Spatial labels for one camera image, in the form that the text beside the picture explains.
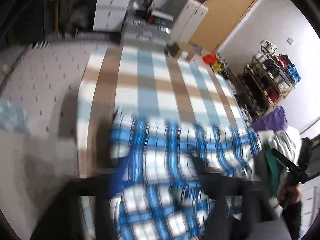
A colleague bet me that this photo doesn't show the right hand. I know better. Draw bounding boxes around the right hand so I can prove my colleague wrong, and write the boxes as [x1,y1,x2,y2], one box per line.
[277,172,302,209]

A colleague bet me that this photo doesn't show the white folded garment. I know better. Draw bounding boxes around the white folded garment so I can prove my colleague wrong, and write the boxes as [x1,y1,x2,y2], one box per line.
[258,126,302,164]

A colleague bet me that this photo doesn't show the grey dotted floor mat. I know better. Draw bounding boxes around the grey dotted floor mat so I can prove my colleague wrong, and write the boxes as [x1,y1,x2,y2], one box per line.
[2,42,108,138]

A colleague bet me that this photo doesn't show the green folded garment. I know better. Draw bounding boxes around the green folded garment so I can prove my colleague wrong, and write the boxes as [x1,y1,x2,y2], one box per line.
[264,142,285,197]

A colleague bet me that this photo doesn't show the wooden shoe rack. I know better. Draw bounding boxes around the wooden shoe rack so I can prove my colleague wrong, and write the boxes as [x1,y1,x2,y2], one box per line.
[238,40,300,118]

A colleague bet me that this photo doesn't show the silver ribbed suitcase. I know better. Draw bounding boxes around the silver ribbed suitcase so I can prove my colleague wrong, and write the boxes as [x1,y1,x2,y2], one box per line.
[121,18,171,46]

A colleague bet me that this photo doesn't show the blue white plaid shirt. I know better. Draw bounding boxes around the blue white plaid shirt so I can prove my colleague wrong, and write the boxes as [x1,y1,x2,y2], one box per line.
[110,109,261,239]

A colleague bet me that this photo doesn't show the wooden door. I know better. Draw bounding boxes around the wooden door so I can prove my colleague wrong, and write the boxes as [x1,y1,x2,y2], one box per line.
[189,0,257,52]

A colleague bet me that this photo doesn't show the purple plastic bag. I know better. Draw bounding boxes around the purple plastic bag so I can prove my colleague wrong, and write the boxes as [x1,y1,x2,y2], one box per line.
[251,106,288,132]

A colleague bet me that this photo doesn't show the checkered pillow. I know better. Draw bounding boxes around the checkered pillow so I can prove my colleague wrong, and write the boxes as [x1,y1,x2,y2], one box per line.
[0,99,30,133]

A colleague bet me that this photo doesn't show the black red shoe box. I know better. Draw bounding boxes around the black red shoe box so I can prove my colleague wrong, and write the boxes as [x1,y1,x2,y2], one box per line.
[147,10,174,28]

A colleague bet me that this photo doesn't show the white low cabinet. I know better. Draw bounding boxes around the white low cabinet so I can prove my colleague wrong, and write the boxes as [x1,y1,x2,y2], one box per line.
[169,0,208,44]

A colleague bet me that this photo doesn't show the checkered bed sheet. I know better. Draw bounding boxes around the checkered bed sheet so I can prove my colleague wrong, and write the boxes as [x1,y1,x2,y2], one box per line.
[76,45,245,178]

